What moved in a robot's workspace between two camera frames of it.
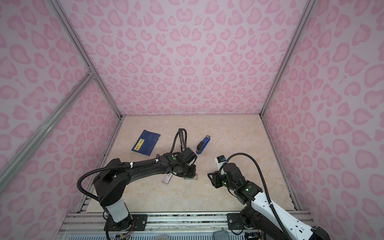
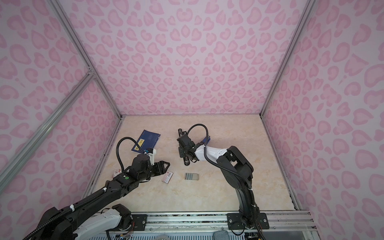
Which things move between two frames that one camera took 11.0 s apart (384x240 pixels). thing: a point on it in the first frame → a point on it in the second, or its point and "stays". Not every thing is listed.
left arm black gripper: x=192 y=174 → x=163 y=169
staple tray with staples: x=194 y=178 stays
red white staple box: x=166 y=177 stays
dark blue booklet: x=146 y=143 stays
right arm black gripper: x=215 y=179 → x=180 y=148
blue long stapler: x=202 y=144 stays
